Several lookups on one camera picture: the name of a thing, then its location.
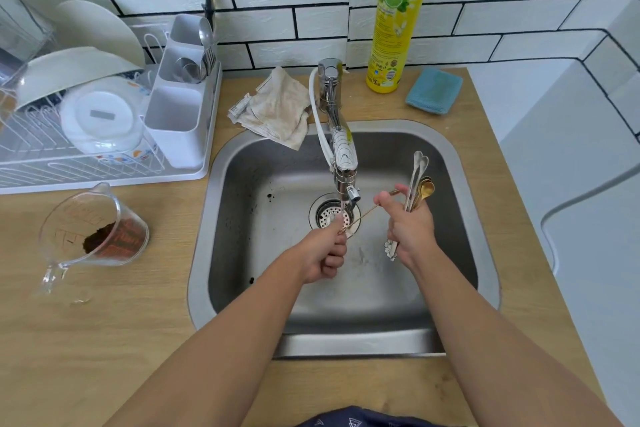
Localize person's left hand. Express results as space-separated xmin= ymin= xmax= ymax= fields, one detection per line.
xmin=298 ymin=227 xmax=349 ymax=285

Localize person's right hand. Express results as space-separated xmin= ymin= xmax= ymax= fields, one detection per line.
xmin=373 ymin=184 xmax=439 ymax=273

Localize thin gold stirring stick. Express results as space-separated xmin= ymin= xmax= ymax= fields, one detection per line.
xmin=337 ymin=190 xmax=402 ymax=236

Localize white long-handled spoon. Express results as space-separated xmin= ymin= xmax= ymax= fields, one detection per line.
xmin=404 ymin=151 xmax=430 ymax=213

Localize gold teaspoon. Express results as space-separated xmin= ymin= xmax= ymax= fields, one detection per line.
xmin=413 ymin=178 xmax=436 ymax=212

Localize person's right forearm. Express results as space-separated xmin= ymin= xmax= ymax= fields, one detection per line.
xmin=409 ymin=247 xmax=623 ymax=427

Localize person's left forearm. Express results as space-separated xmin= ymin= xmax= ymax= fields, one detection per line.
xmin=102 ymin=242 xmax=313 ymax=427

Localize stainless steel sink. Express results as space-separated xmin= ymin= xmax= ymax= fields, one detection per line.
xmin=187 ymin=119 xmax=502 ymax=359

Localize metal sink drain strainer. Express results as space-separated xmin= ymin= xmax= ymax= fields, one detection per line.
xmin=308 ymin=193 xmax=362 ymax=238

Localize chrome sink faucet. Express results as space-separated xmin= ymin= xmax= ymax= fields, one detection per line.
xmin=317 ymin=58 xmax=362 ymax=207

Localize blue sponge cloth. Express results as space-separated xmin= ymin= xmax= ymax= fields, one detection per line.
xmin=405 ymin=67 xmax=464 ymax=115

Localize stained beige dish cloth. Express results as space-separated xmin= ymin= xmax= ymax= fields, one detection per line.
xmin=228 ymin=66 xmax=313 ymax=151

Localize navy patterned shorts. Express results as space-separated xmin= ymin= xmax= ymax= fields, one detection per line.
xmin=295 ymin=405 xmax=469 ymax=427

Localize yellow green dish soap bottle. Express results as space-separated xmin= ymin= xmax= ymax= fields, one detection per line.
xmin=365 ymin=0 xmax=433 ymax=94

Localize white appliance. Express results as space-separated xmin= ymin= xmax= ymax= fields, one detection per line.
xmin=467 ymin=0 xmax=640 ymax=427

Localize white plastic cutlery holder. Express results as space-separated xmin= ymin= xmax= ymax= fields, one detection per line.
xmin=144 ymin=14 xmax=221 ymax=170

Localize brown coffee grounds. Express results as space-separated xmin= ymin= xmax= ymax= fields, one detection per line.
xmin=82 ymin=220 xmax=149 ymax=259

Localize silver fork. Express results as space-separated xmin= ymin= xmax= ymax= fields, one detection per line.
xmin=202 ymin=45 xmax=218 ymax=80

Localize silver ladle spoon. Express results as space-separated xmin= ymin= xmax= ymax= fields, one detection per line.
xmin=174 ymin=57 xmax=202 ymax=85

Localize glass measuring jug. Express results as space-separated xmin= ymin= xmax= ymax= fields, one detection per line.
xmin=34 ymin=182 xmax=150 ymax=297

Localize white patterned round dish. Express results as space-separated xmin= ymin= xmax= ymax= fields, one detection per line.
xmin=59 ymin=78 xmax=151 ymax=155

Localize white bowl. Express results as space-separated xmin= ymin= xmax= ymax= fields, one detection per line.
xmin=14 ymin=46 xmax=144 ymax=112

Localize white upright plate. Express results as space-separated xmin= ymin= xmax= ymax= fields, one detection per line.
xmin=55 ymin=0 xmax=146 ymax=69

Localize clear plastic container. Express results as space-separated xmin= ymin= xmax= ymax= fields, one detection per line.
xmin=0 ymin=0 xmax=56 ymax=88

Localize white faucet hose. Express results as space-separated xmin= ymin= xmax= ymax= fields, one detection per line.
xmin=308 ymin=67 xmax=335 ymax=173

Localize white wire dish rack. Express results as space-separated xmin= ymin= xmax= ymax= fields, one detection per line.
xmin=0 ymin=21 xmax=224 ymax=195

